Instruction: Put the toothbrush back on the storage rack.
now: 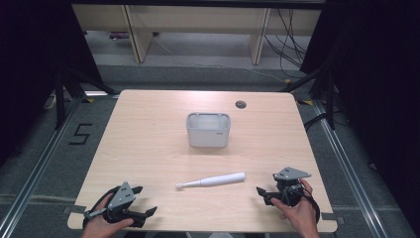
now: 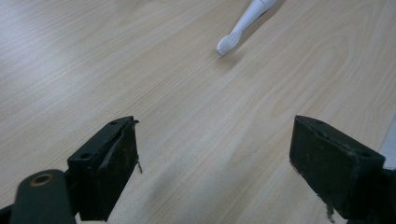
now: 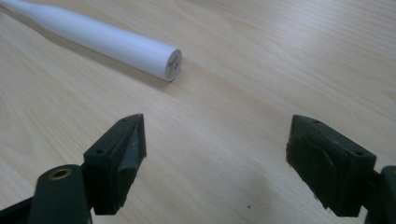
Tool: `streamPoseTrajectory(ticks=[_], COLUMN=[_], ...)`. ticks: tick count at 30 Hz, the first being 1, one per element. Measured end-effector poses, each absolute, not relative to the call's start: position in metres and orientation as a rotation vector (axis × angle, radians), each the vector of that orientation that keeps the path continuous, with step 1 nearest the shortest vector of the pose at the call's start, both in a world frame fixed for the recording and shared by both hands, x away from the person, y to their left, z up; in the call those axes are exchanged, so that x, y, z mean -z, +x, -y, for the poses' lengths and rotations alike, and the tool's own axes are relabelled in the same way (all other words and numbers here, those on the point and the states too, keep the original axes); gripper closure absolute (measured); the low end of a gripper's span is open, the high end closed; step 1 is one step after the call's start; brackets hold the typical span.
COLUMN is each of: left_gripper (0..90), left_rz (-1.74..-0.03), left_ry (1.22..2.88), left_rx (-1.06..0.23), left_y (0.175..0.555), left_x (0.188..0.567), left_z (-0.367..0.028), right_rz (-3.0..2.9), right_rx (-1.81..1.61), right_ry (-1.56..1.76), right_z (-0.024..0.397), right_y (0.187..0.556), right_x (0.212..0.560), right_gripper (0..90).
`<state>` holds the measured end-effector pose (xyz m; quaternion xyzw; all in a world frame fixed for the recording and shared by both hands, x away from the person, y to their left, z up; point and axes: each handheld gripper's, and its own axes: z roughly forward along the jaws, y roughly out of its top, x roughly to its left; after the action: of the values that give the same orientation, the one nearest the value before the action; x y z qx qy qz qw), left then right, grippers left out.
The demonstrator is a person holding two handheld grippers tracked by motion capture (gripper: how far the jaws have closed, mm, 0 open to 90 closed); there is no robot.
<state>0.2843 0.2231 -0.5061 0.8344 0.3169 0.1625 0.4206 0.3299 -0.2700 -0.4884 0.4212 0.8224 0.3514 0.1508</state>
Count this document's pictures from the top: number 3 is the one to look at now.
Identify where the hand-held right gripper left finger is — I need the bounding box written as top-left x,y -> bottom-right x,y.
82,113 -> 148,217

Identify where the white electric toothbrush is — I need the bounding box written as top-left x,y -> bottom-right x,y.
0,0 -> 183,83

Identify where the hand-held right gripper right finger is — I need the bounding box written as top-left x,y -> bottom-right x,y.
285,114 -> 377,218

